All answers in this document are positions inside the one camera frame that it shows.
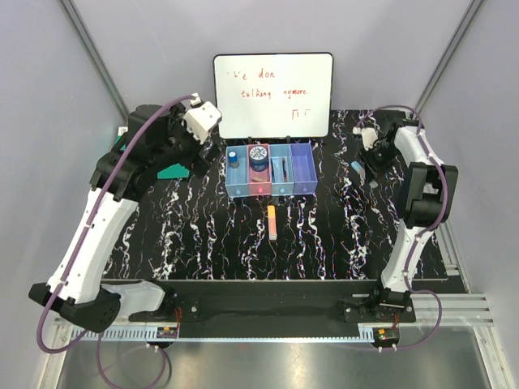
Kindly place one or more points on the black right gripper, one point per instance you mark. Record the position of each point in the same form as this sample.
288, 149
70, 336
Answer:
375, 170

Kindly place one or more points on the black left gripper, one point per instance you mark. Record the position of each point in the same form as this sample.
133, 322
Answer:
200, 162

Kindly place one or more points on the blue white highlighter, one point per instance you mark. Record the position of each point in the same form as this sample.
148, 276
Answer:
361, 171

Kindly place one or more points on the blue grey glue stick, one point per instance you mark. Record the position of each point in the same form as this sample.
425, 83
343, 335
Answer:
233, 160

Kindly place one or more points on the light blue bin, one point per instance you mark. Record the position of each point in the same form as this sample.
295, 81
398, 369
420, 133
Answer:
236, 180
283, 151

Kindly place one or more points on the blue ink bottle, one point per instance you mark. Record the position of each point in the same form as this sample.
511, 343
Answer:
258, 158

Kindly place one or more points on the pink bin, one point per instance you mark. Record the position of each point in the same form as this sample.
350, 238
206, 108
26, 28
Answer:
259, 188

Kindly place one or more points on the blue clear pen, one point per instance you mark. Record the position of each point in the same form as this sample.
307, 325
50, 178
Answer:
277, 168

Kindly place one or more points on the purple bin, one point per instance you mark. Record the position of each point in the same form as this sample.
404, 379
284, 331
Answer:
305, 178

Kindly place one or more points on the red pen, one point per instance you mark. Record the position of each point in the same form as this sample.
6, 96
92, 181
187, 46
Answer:
285, 170

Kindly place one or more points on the orange highlighter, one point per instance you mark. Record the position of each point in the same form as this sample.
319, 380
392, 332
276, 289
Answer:
272, 223

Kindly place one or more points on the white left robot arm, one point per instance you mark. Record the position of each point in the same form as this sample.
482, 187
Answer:
155, 139

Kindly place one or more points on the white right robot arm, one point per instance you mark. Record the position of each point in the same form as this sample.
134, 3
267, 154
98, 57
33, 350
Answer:
423, 203

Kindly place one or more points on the black marble pattern mat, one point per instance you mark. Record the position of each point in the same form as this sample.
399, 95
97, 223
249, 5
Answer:
190, 229

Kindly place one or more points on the small whiteboard with red writing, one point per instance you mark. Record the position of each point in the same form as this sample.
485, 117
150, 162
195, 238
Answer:
273, 95

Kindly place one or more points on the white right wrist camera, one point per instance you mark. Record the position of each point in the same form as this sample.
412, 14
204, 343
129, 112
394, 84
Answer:
368, 136

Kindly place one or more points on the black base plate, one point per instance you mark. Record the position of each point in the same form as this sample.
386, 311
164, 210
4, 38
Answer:
279, 302

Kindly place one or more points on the white slotted cable duct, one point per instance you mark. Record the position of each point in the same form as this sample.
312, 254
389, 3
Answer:
238, 332

